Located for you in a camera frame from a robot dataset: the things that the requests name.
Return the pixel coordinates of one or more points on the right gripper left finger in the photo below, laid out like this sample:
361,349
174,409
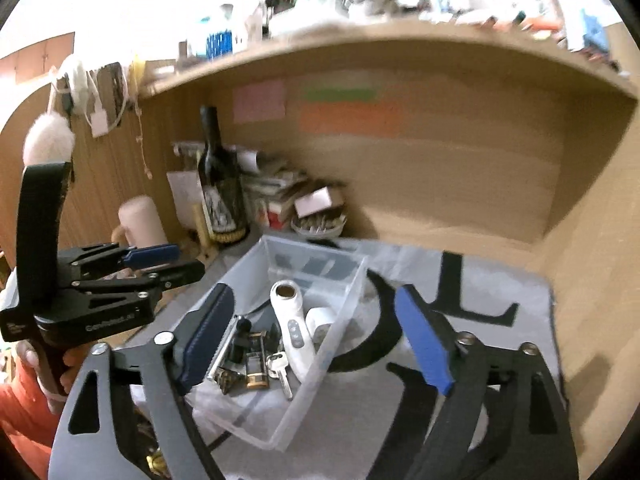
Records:
192,346

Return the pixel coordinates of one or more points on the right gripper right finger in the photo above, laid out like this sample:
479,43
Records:
435,344

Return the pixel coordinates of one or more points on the small black bottle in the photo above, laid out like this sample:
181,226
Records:
240,341

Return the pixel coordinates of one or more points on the ornate metal trinket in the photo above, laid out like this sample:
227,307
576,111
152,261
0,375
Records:
229,381

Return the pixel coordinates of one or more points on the clear plastic storage box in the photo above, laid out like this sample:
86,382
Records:
327,277

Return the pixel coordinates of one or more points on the white plug adapter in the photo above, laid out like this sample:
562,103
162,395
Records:
319,320

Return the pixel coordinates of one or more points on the person's left hand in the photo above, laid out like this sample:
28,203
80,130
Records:
72,360

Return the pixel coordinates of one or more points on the grey mat with black letters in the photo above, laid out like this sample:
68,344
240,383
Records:
375,417

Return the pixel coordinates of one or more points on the white handheld massager device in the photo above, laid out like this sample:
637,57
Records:
287,302

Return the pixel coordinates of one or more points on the white handwritten paper note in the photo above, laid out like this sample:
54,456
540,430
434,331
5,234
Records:
186,192

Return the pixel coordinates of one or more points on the white fluffy pompom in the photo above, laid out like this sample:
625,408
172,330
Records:
50,139

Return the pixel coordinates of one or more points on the dark elephant label wine bottle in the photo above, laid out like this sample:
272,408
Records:
223,200

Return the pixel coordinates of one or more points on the stack of books and papers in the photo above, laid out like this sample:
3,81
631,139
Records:
270,185

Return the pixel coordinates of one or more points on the white bowl of beads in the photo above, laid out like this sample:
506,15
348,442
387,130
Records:
320,226

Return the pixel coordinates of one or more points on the rolled magazine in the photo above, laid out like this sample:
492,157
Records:
192,149

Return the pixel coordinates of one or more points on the white card on bowl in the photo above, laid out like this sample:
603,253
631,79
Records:
319,200

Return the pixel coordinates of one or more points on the pink sticky note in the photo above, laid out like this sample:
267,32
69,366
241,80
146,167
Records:
262,102

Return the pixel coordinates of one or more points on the orange sticky note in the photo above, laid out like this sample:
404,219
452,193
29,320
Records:
358,118

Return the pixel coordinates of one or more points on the green sticky note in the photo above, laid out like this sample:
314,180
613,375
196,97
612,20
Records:
331,95

